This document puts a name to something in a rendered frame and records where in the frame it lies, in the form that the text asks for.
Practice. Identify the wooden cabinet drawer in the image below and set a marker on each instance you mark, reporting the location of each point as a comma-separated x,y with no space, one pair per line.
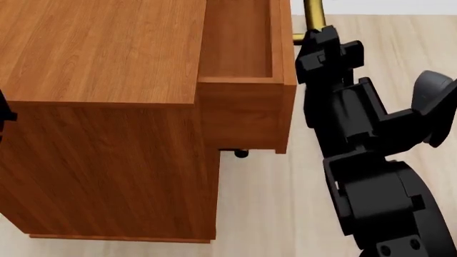
246,112

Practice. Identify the black caster wheel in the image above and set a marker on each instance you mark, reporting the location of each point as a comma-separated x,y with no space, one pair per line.
241,153

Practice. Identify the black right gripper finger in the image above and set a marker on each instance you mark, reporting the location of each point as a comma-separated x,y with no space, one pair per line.
353,54
321,53

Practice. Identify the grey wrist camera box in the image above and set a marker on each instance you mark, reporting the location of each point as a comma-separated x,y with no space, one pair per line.
433,107

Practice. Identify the wooden cabinet body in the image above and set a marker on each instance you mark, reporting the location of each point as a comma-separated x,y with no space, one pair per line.
100,128

